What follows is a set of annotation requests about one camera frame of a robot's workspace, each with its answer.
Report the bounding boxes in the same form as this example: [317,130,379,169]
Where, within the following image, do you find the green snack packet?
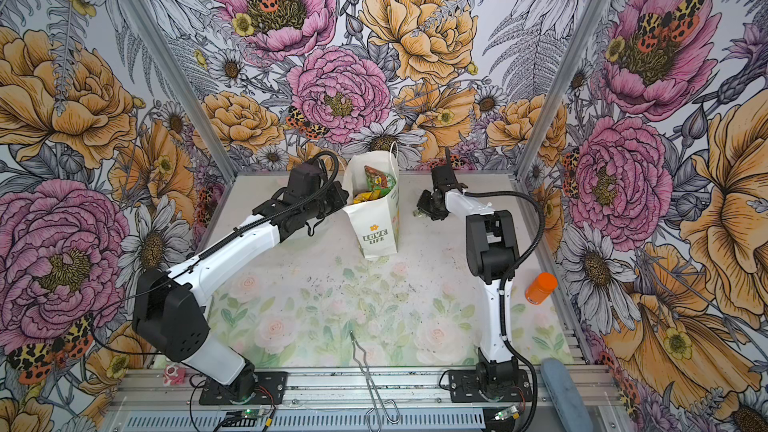
[364,166,396,195]

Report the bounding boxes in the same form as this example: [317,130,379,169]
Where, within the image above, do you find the white paper bag Love Life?
[342,145,400,259]

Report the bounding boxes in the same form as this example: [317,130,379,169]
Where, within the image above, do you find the yellow snack packet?
[353,189,388,205]

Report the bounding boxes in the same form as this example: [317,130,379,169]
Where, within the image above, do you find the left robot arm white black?
[132,174,349,403]

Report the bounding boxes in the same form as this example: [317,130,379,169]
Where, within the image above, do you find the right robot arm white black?
[417,189,519,399]

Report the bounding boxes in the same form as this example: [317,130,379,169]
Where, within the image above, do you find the small pink toy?
[163,363,186,387]

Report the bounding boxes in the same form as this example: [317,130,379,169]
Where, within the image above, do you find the left green circuit board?
[225,408,272,426]

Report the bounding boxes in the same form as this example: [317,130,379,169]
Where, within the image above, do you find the green circuit board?
[493,405,520,421]
[225,408,272,426]

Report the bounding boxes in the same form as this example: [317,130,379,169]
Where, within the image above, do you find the right green circuit board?
[493,405,520,421]

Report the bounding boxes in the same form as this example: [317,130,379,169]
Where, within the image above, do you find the grey padded object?
[540,358,594,432]

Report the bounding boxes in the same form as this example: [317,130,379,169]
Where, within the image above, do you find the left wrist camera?
[282,163,326,205]

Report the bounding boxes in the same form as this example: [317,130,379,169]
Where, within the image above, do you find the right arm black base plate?
[440,369,533,403]

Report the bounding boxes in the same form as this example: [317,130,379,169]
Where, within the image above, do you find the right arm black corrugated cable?
[443,149,546,432]

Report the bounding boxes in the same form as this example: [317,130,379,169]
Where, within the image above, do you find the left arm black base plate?
[198,371,289,406]

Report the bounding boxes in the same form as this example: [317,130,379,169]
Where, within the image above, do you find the metal wire tongs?
[349,331,402,432]

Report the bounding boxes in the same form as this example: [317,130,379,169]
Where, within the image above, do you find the aluminium front rail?
[104,365,619,432]

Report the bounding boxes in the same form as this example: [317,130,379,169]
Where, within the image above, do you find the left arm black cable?
[89,149,342,356]

